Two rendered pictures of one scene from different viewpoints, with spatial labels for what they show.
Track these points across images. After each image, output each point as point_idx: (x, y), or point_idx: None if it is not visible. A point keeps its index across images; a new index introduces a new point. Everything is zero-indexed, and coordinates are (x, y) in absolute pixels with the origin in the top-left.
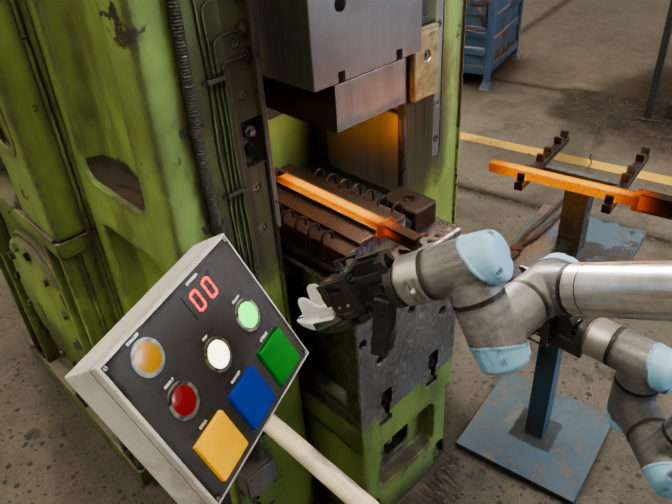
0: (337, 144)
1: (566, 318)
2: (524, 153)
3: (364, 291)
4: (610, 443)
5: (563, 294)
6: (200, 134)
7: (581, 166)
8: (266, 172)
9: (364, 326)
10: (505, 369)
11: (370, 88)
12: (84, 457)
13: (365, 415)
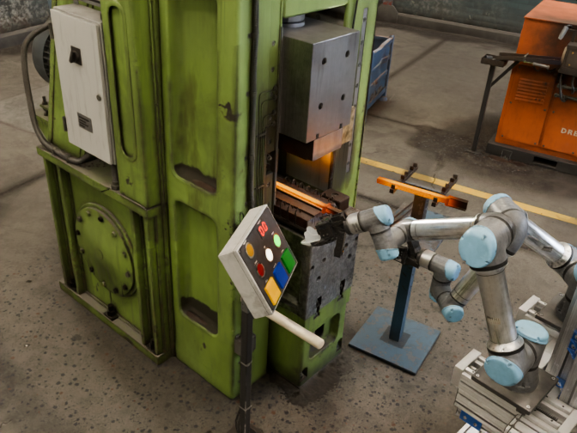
0: (293, 162)
1: (413, 249)
2: (390, 171)
3: (334, 228)
4: (437, 344)
5: (411, 231)
6: (253, 159)
7: (428, 182)
8: (273, 177)
9: (313, 258)
10: (389, 258)
11: (327, 141)
12: (115, 350)
13: (308, 309)
